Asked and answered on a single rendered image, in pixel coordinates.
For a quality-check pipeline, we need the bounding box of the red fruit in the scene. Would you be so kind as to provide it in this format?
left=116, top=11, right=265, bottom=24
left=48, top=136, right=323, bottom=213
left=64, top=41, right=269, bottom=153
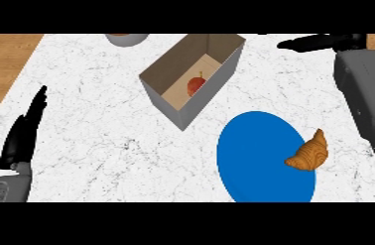
left=185, top=70, right=207, bottom=97

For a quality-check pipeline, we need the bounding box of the open cardboard box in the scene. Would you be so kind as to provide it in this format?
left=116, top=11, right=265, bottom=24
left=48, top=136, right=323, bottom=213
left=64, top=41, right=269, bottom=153
left=137, top=34, right=247, bottom=132

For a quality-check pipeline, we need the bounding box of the blue plate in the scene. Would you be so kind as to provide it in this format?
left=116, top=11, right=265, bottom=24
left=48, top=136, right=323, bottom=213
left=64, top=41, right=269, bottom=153
left=215, top=110, right=317, bottom=203

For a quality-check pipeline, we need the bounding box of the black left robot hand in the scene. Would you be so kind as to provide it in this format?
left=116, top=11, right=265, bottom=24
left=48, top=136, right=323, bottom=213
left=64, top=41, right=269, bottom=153
left=0, top=84, right=49, bottom=171

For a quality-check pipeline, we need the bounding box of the brown pear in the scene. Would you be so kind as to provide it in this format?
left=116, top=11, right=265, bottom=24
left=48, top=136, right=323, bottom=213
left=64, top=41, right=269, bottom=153
left=281, top=128, right=329, bottom=172

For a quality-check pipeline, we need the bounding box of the grey bowl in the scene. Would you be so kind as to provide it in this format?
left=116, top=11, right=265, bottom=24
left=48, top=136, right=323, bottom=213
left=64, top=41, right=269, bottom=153
left=103, top=34, right=148, bottom=48

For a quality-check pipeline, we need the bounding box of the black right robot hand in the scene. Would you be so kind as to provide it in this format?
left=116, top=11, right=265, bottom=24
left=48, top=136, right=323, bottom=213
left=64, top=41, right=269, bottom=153
left=275, top=34, right=367, bottom=54

